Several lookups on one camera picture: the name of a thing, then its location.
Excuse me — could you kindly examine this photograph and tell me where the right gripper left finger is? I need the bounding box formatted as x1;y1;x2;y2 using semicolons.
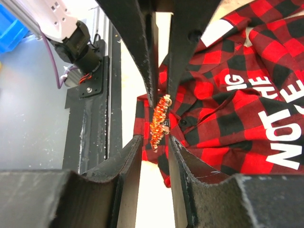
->
0;135;143;228

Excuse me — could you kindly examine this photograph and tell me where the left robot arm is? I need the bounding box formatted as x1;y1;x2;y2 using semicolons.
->
3;0;220;107

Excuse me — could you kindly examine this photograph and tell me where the blue plastic bin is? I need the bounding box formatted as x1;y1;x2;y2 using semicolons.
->
0;5;29;54

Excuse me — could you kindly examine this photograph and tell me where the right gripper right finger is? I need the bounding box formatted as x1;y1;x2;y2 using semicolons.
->
168;136;304;228

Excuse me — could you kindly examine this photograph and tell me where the aluminium rail frame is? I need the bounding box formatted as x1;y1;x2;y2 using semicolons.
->
61;7;122;173

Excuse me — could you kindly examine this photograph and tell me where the red black plaid shirt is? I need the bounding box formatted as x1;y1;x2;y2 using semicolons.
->
133;0;304;188

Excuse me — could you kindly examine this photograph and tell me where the orange leaf brooch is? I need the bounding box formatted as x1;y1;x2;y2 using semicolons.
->
150;94;172;152

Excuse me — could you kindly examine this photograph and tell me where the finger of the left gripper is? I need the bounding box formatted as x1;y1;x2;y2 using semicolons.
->
167;0;221;102
97;0;159;108

